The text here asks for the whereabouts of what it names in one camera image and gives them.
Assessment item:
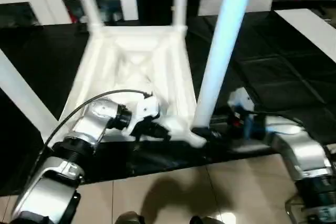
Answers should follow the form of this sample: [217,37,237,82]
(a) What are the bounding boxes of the white table leg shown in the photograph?
[192,0,260,130]
[0,48,61,144]
[171,0,189,33]
[74,0,105,30]

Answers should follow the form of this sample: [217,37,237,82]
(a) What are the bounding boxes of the dark robot right foot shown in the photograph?
[190,215,219,224]

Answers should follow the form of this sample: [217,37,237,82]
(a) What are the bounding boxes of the dark robot foot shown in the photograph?
[114,210,145,224]
[190,215,219,224]

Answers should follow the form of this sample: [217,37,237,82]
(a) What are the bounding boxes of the dark robot left foot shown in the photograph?
[114,210,145,224]

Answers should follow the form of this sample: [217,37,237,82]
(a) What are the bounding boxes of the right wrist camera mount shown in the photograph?
[226,87,257,141]

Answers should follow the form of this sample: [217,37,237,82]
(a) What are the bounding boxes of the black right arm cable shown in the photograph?
[246,110,308,128]

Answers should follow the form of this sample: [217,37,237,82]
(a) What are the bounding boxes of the grey metal floor bracket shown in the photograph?
[284,197,306,224]

